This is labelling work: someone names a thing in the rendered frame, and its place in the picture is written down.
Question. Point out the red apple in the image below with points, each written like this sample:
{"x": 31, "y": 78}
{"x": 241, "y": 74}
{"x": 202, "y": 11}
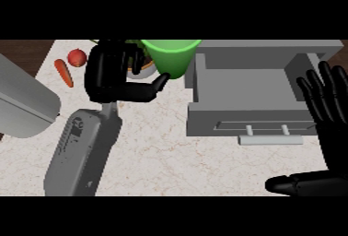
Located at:
{"x": 76, "y": 57}

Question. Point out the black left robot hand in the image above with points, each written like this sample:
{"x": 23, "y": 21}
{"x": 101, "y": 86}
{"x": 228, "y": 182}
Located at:
{"x": 106, "y": 83}

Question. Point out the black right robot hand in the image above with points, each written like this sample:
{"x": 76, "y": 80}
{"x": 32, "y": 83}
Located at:
{"x": 327, "y": 129}

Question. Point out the green cup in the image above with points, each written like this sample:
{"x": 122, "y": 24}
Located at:
{"x": 171, "y": 56}

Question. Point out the grey open drawer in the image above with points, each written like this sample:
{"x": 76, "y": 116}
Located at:
{"x": 246, "y": 92}

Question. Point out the grey rounded appliance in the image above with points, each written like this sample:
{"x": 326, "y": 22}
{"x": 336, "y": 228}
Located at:
{"x": 22, "y": 98}

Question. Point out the orange carrot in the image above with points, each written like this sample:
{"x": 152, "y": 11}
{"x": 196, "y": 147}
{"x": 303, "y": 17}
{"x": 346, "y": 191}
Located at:
{"x": 63, "y": 73}

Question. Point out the grey cabinet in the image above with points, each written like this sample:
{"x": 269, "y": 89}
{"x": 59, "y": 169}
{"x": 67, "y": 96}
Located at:
{"x": 271, "y": 49}

